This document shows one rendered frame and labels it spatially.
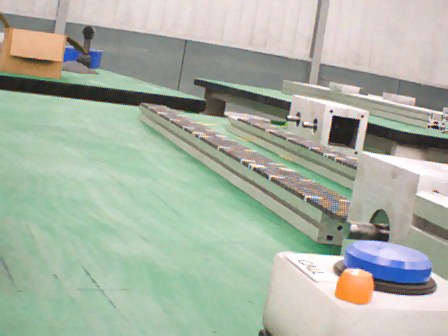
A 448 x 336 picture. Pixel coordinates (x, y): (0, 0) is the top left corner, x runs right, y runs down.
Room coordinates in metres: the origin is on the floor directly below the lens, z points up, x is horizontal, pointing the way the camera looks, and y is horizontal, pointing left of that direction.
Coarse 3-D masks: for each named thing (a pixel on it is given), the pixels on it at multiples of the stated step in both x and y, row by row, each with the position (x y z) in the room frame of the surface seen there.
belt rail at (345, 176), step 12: (228, 120) 1.64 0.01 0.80; (240, 132) 1.55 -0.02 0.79; (252, 132) 1.50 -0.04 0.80; (264, 132) 1.41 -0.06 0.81; (264, 144) 1.40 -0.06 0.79; (276, 144) 1.36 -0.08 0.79; (288, 144) 1.29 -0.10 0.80; (288, 156) 1.28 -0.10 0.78; (300, 156) 1.25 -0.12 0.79; (312, 156) 1.19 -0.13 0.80; (324, 156) 1.15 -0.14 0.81; (312, 168) 1.18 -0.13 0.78; (324, 168) 1.14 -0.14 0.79; (336, 168) 1.10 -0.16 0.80; (348, 168) 1.06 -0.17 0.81; (336, 180) 1.09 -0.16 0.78; (348, 180) 1.06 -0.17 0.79
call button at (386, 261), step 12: (348, 252) 0.33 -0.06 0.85; (360, 252) 0.32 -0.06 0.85; (372, 252) 0.32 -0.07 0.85; (384, 252) 0.32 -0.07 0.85; (396, 252) 0.33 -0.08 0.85; (408, 252) 0.33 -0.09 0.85; (420, 252) 0.34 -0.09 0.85; (348, 264) 0.32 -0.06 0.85; (360, 264) 0.32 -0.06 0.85; (372, 264) 0.31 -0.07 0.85; (384, 264) 0.31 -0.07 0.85; (396, 264) 0.31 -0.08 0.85; (408, 264) 0.31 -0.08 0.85; (420, 264) 0.32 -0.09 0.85; (432, 264) 0.33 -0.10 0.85; (372, 276) 0.31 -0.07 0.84; (384, 276) 0.31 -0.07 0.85; (396, 276) 0.31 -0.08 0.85; (408, 276) 0.31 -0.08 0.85; (420, 276) 0.31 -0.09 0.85
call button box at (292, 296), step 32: (288, 256) 0.34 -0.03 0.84; (320, 256) 0.36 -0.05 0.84; (288, 288) 0.33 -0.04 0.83; (320, 288) 0.30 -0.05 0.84; (384, 288) 0.31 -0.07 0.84; (416, 288) 0.31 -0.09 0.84; (288, 320) 0.32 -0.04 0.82; (320, 320) 0.29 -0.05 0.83; (352, 320) 0.28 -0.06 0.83; (384, 320) 0.29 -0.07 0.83; (416, 320) 0.29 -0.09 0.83
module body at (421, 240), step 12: (420, 192) 0.47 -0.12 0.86; (432, 192) 0.47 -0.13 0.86; (420, 204) 0.46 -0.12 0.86; (432, 204) 0.45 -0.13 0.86; (444, 204) 0.44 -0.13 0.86; (420, 216) 0.46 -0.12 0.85; (432, 216) 0.44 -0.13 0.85; (444, 216) 0.43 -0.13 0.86; (432, 228) 0.46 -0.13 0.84; (444, 228) 0.43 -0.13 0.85; (408, 240) 0.47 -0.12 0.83; (420, 240) 0.45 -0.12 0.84; (432, 240) 0.44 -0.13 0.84; (444, 240) 0.45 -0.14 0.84; (432, 252) 0.44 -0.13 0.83; (444, 252) 0.42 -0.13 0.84; (444, 264) 0.42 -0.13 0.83; (444, 276) 0.42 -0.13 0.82
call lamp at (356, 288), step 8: (344, 272) 0.29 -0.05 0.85; (352, 272) 0.29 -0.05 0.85; (360, 272) 0.29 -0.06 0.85; (344, 280) 0.29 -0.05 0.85; (352, 280) 0.29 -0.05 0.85; (360, 280) 0.29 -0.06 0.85; (368, 280) 0.29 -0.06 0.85; (336, 288) 0.29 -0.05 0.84; (344, 288) 0.29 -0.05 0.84; (352, 288) 0.29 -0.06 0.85; (360, 288) 0.28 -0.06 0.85; (368, 288) 0.29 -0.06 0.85; (336, 296) 0.29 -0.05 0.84; (344, 296) 0.29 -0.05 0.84; (352, 296) 0.28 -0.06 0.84; (360, 296) 0.28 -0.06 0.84; (368, 296) 0.29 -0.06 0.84
